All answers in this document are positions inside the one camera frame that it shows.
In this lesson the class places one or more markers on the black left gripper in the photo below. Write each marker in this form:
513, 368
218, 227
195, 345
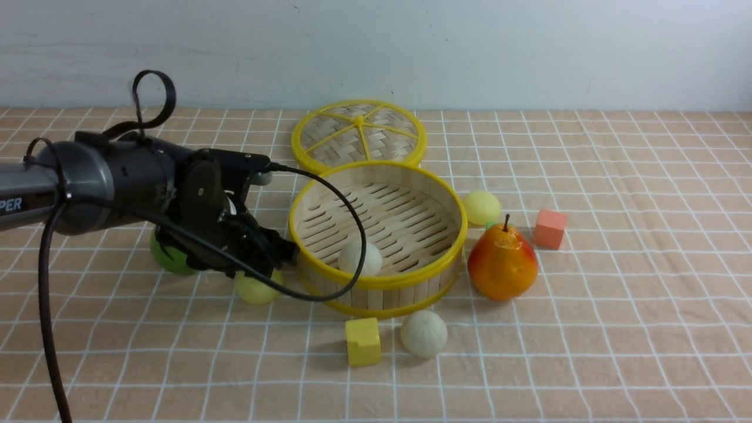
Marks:
211, 204

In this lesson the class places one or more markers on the yellow bun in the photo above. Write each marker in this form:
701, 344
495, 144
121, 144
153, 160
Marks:
481, 207
253, 291

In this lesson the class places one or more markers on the white bun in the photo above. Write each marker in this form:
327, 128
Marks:
350, 256
424, 334

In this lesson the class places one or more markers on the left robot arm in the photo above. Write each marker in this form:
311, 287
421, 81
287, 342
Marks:
81, 187

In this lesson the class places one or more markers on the bamboo steamer lid yellow rim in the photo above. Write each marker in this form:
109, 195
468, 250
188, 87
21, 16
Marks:
357, 130

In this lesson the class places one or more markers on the bamboo steamer tray yellow rim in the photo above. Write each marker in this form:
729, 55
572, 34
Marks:
416, 220

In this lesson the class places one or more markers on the green toy watermelon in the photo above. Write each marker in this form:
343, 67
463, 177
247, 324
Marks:
169, 258

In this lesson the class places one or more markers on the yellow cube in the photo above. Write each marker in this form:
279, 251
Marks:
363, 342

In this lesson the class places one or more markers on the orange red toy pear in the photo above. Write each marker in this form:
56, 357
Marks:
502, 265

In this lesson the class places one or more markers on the salmon pink cube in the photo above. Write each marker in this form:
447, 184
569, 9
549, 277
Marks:
550, 228

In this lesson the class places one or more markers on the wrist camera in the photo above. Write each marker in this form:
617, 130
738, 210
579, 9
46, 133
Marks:
260, 178

